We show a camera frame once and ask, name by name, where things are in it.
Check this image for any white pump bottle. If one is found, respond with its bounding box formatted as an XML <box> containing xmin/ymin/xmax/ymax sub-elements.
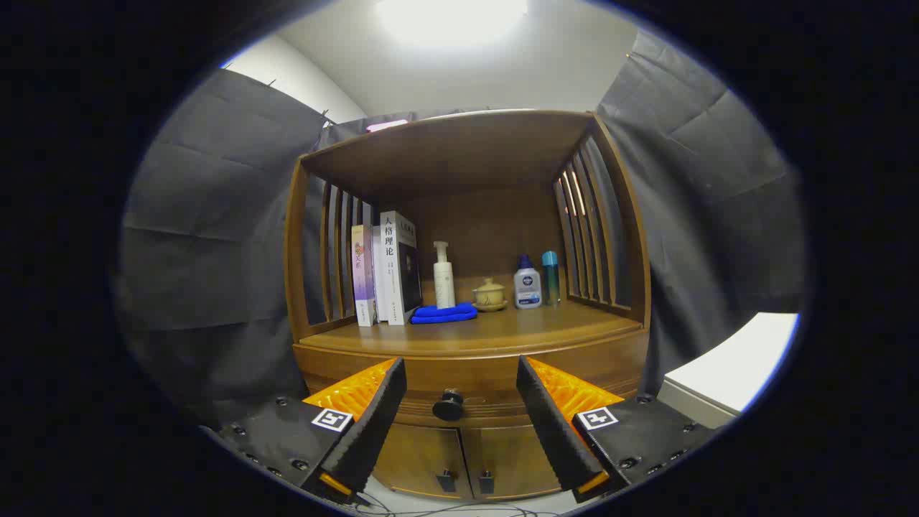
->
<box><xmin>432</xmin><ymin>241</ymin><xmax>457</xmax><ymax>309</ymax></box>

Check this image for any white and black book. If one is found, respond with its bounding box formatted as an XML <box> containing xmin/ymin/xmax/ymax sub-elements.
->
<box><xmin>379</xmin><ymin>210</ymin><xmax>423</xmax><ymax>326</ymax></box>

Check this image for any teal slim bottle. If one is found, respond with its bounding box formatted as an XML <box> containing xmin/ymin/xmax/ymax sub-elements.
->
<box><xmin>542</xmin><ymin>251</ymin><xmax>561</xmax><ymax>307</ymax></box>

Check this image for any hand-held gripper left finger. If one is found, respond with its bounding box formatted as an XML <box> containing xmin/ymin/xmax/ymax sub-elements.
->
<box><xmin>215</xmin><ymin>357</ymin><xmax>408</xmax><ymax>503</ymax></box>

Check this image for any purple paperback book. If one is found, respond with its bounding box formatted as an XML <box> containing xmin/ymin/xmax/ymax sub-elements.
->
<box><xmin>350</xmin><ymin>224</ymin><xmax>377</xmax><ymax>327</ymax></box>

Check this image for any wooden countertop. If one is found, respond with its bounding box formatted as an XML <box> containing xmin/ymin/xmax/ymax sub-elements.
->
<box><xmin>298</xmin><ymin>298</ymin><xmax>643</xmax><ymax>356</ymax></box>

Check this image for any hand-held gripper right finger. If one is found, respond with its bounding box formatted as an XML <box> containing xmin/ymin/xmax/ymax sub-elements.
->
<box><xmin>516</xmin><ymin>355</ymin><xmax>719</xmax><ymax>503</ymax></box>

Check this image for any white grooved side cabinet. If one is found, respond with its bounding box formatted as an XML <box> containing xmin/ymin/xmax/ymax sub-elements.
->
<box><xmin>657</xmin><ymin>312</ymin><xmax>799</xmax><ymax>429</ymax></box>

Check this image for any thin white book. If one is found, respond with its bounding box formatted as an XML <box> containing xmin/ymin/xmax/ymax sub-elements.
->
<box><xmin>371</xmin><ymin>226</ymin><xmax>388</xmax><ymax>322</ymax></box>

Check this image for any brown wooden cabinet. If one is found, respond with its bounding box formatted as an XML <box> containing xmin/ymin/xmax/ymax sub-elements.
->
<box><xmin>284</xmin><ymin>109</ymin><xmax>653</xmax><ymax>501</ymax></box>

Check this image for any yellow lidded teacup with saucer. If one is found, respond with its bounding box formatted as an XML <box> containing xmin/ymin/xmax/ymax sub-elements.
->
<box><xmin>472</xmin><ymin>277</ymin><xmax>509</xmax><ymax>312</ymax></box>

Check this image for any blue folded cloth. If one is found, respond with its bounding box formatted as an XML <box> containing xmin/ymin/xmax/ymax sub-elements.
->
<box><xmin>411</xmin><ymin>302</ymin><xmax>478</xmax><ymax>325</ymax></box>

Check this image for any wooden drawer with black knob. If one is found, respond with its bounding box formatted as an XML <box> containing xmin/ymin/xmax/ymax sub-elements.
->
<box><xmin>293</xmin><ymin>334</ymin><xmax>650</xmax><ymax>428</ymax></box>

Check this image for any white bottle with blue cap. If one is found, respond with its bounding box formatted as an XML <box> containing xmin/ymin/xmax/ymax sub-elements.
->
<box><xmin>513</xmin><ymin>254</ymin><xmax>543</xmax><ymax>309</ymax></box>

